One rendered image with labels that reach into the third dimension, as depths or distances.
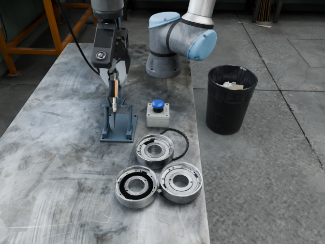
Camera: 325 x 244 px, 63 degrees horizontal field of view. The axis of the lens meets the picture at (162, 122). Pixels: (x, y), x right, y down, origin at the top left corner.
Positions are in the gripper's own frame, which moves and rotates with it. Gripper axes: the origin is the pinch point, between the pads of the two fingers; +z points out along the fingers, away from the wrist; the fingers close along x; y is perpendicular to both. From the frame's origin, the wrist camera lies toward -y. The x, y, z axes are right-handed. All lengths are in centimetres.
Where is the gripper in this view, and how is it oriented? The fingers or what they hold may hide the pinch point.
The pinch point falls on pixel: (114, 84)
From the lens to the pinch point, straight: 76.9
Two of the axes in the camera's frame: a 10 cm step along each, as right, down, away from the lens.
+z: -0.1, 7.7, 6.4
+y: 0.4, -6.4, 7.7
